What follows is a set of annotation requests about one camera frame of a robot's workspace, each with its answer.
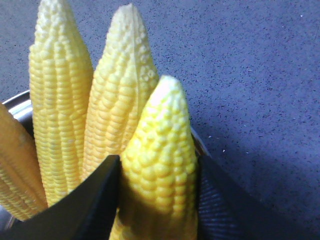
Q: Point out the pale green electric cooking pot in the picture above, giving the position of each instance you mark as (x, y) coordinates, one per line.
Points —
(20, 107)

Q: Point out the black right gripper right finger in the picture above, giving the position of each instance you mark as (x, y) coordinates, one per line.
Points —
(227, 212)

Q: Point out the pale yellow corn cob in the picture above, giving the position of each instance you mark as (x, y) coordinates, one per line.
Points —
(21, 189)

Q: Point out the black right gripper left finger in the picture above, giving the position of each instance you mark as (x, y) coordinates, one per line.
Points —
(87, 213)

